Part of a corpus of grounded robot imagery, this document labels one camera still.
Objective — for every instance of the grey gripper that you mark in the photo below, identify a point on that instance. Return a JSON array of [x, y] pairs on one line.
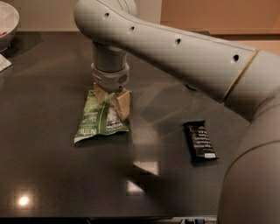
[[111, 79]]

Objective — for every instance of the green jalapeno chip bag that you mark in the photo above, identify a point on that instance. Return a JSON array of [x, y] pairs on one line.
[[99, 119]]

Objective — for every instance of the white bowl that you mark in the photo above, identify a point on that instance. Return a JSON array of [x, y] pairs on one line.
[[9, 20]]

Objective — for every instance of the white paper sheet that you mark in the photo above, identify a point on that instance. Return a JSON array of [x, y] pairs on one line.
[[4, 63]]

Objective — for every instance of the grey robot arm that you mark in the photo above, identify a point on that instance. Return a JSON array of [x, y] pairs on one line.
[[243, 78]]

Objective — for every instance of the black rxbar chocolate bar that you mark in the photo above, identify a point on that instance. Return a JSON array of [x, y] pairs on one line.
[[199, 143]]

